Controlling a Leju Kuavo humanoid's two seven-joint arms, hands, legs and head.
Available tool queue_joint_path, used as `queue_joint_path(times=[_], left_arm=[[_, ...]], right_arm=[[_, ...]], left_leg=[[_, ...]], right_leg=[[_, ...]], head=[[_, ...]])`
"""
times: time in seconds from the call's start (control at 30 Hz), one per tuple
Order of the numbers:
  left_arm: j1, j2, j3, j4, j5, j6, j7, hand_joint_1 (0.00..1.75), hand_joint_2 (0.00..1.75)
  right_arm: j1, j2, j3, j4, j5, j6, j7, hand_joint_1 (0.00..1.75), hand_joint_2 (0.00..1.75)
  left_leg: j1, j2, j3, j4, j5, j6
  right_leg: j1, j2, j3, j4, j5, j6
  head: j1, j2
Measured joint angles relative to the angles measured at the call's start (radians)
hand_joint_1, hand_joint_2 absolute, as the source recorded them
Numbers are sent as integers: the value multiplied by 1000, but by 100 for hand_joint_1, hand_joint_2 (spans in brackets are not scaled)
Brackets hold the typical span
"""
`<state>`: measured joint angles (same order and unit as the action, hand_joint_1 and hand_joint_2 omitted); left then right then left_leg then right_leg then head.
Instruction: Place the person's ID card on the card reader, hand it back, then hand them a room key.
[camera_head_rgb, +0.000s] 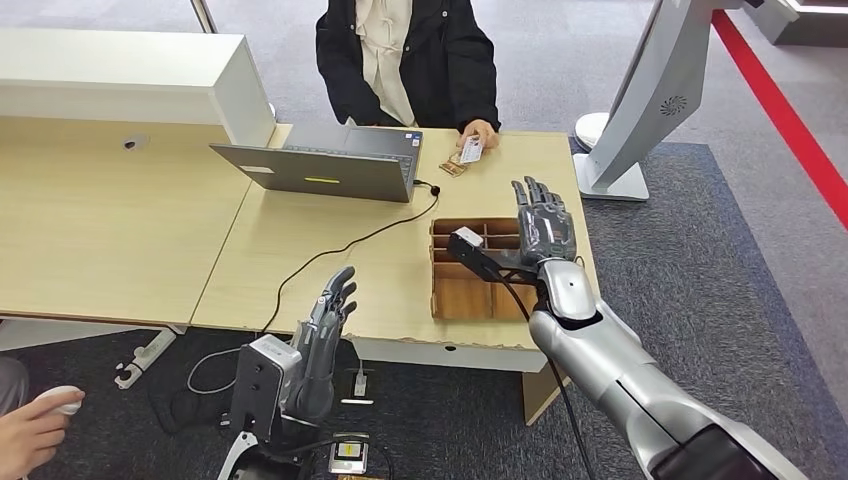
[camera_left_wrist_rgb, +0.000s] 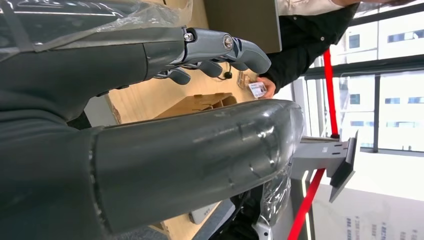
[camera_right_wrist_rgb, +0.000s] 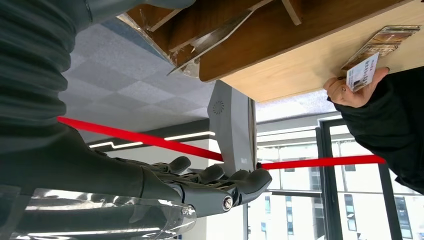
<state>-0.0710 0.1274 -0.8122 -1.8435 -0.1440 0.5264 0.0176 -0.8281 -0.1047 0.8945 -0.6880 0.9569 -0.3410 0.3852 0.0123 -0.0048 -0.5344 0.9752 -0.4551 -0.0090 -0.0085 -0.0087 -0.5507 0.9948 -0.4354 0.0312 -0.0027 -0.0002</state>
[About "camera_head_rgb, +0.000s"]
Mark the white counter box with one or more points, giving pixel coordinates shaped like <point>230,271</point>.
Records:
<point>119,79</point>

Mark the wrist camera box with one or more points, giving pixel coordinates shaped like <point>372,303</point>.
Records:
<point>258,387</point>
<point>464,245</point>

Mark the grey kiosk screen stand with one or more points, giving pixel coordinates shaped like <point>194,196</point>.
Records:
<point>656,79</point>

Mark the person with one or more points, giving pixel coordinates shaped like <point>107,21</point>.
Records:
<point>430,66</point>

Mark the black camera bracket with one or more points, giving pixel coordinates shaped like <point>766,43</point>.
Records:
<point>510,272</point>

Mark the white plug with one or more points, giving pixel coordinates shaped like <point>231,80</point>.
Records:
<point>360,383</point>

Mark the white power strip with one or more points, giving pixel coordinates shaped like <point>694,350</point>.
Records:
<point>142,361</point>

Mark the white round handheld device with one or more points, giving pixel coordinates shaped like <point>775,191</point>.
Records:
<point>69,409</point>

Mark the dark grey laptop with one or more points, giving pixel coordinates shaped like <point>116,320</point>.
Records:
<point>318,172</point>

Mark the person's left hand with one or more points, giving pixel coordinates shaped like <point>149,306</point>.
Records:
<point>484,129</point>

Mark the floor socket plate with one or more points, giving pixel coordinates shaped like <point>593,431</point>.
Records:
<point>346,391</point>

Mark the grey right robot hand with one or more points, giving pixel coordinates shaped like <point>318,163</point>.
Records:
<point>546,228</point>

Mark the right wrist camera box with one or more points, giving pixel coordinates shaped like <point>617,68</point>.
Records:
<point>464,245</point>

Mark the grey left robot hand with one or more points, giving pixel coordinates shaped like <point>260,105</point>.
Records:
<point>318,364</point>

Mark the black floor bag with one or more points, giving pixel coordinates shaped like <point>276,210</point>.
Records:
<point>182,411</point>

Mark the metal pole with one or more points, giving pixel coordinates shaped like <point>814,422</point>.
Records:
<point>204,16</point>

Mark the white round base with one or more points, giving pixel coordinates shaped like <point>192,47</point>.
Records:
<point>588,129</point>

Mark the wooden card organiser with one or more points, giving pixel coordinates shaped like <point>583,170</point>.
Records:
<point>457,298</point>

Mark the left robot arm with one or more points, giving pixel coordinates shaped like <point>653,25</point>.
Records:
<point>232,457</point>

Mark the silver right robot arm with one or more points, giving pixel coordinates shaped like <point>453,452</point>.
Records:
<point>596,358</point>

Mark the grey platform block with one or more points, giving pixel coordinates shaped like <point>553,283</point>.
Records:
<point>815,30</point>

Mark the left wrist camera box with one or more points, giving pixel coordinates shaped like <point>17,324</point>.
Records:
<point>258,387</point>

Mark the person's hand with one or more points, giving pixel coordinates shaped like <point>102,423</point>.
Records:
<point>26,437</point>

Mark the silver floor socket box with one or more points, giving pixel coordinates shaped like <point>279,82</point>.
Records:
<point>349,457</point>

